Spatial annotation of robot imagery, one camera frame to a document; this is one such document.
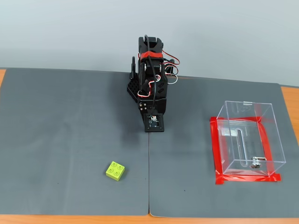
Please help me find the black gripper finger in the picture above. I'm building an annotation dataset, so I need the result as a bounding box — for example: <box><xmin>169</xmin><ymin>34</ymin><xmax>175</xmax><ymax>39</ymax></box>
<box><xmin>139</xmin><ymin>109</ymin><xmax>146</xmax><ymax>132</ymax></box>

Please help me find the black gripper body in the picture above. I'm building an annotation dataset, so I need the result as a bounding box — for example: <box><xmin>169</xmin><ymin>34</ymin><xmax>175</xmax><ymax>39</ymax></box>
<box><xmin>137</xmin><ymin>98</ymin><xmax>167</xmax><ymax>118</ymax></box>

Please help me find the green lego block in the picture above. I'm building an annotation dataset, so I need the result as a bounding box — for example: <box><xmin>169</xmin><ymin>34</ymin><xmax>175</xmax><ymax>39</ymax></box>
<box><xmin>105</xmin><ymin>161</ymin><xmax>126</xmax><ymax>182</ymax></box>

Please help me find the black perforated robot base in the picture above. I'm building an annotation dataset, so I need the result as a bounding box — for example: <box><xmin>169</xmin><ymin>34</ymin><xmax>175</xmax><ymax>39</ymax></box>
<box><xmin>126</xmin><ymin>78</ymin><xmax>139</xmax><ymax>104</ymax></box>

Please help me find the transparent acrylic box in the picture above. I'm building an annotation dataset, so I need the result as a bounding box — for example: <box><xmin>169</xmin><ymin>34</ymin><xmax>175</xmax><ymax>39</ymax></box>
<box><xmin>216</xmin><ymin>100</ymin><xmax>287</xmax><ymax>176</ymax></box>

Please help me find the black table clamp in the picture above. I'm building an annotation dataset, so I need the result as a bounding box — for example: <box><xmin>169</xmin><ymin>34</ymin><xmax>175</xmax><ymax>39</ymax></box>
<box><xmin>129</xmin><ymin>56</ymin><xmax>138</xmax><ymax>79</ymax></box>
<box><xmin>164</xmin><ymin>59</ymin><xmax>178</xmax><ymax>78</ymax></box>

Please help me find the red tape strip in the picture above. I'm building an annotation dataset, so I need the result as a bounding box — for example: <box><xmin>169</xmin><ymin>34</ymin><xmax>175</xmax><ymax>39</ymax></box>
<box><xmin>256</xmin><ymin>121</ymin><xmax>277</xmax><ymax>177</ymax></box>
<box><xmin>214</xmin><ymin>173</ymin><xmax>282</xmax><ymax>185</ymax></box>
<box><xmin>209</xmin><ymin>116</ymin><xmax>226</xmax><ymax>185</ymax></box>
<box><xmin>211</xmin><ymin>115</ymin><xmax>266</xmax><ymax>125</ymax></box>

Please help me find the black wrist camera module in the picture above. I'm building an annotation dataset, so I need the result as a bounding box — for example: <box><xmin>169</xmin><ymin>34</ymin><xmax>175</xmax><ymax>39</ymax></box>
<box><xmin>144</xmin><ymin>112</ymin><xmax>166</xmax><ymax>133</ymax></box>

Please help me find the short red white servo wire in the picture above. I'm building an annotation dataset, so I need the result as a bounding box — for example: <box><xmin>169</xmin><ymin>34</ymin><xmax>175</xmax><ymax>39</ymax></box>
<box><xmin>137</xmin><ymin>74</ymin><xmax>162</xmax><ymax>98</ymax></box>

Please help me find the black camera cable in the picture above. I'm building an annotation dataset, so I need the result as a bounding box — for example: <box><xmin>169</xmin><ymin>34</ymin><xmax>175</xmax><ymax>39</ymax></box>
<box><xmin>143</xmin><ymin>35</ymin><xmax>157</xmax><ymax>113</ymax></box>

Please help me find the long red white servo wire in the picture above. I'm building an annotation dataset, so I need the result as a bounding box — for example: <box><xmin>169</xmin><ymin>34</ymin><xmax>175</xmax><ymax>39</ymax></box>
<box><xmin>162</xmin><ymin>49</ymin><xmax>181</xmax><ymax>84</ymax></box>

